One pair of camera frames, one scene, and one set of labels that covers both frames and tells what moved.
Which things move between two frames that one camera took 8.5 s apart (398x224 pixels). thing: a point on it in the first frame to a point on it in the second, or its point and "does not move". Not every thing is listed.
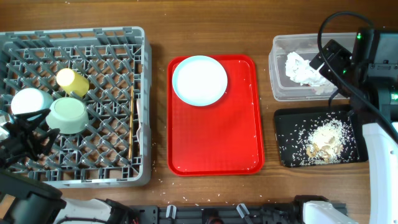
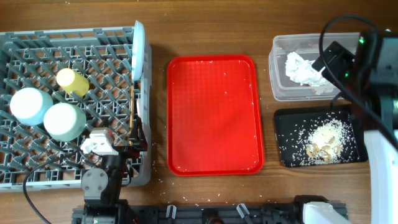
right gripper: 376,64 does not move
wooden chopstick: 130,122 does not move
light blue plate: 199,80 to 138,47
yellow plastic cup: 72,82 does not move
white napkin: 299,70 does not move
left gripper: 30,142 to 138,142
